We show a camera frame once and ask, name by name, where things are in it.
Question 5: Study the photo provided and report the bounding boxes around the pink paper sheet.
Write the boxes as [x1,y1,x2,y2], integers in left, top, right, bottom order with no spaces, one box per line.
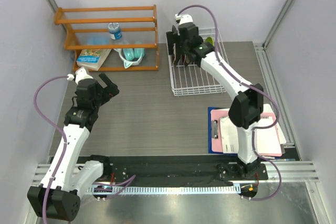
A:
[211,108,283,157]

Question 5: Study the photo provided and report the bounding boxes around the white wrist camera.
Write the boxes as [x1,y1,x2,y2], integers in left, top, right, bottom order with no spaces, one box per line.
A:
[75,67,93,84]
[175,14,193,25]

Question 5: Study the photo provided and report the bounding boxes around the white wire dish rack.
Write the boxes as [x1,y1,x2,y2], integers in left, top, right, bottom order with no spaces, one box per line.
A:
[165,26,227,97]

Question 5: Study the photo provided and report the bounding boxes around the paperback book with blue cover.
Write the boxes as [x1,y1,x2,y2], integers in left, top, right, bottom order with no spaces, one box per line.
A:
[76,49,111,71]

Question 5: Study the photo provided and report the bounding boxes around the large brown rimmed cream plate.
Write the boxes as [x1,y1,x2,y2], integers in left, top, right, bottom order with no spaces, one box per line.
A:
[174,48,185,66]

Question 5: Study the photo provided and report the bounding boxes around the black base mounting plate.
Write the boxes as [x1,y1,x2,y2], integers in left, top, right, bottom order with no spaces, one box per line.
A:
[49,155,269,186]

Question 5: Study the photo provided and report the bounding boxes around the blue clipboard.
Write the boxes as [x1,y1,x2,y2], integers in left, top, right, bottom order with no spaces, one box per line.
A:
[207,106,274,154]

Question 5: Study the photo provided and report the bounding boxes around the green plastic plate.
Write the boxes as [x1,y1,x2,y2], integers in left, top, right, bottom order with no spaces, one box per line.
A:
[205,37,215,47]

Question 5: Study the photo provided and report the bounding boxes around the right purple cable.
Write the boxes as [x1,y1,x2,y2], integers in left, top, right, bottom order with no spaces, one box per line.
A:
[175,4,283,201]

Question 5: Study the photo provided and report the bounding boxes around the orange wooden shelf rack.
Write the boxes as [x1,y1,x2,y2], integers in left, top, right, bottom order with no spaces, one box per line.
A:
[54,5,160,71]

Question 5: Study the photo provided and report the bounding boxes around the white printed manual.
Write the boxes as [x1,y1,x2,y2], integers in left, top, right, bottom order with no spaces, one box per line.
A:
[219,117,239,154]

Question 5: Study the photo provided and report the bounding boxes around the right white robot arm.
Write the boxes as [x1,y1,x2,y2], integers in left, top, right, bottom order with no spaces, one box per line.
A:
[166,22,264,179]

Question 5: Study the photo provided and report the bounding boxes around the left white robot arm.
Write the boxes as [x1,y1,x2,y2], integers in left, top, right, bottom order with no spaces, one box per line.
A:
[27,69,119,223]

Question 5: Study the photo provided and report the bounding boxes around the purple cable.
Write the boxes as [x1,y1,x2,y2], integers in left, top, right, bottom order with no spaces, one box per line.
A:
[175,4,283,201]
[34,75,73,222]

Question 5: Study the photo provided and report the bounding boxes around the white teal cat-ear headphones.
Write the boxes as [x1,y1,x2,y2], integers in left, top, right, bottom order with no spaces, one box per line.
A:
[114,48,145,69]

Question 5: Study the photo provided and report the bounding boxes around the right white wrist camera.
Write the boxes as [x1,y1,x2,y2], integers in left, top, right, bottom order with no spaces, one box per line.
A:
[175,14,193,25]

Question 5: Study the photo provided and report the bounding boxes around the aluminium front rail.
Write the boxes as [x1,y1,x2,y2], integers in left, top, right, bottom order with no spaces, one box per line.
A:
[32,161,319,186]

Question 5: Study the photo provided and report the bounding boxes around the clear water bottle blue cap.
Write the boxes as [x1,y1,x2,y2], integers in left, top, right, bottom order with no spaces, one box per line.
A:
[107,23,129,45]

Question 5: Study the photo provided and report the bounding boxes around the small brown rimmed plate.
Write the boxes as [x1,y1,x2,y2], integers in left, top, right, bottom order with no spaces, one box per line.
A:
[183,54,195,67]

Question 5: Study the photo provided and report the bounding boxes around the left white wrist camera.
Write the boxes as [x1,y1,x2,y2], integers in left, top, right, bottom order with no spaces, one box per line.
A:
[75,67,93,84]

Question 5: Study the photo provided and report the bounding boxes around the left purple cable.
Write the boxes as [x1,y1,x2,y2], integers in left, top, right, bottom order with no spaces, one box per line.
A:
[34,75,73,222]

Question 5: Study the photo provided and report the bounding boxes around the white slotted cable duct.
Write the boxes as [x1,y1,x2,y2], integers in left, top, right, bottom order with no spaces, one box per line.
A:
[87,184,241,196]

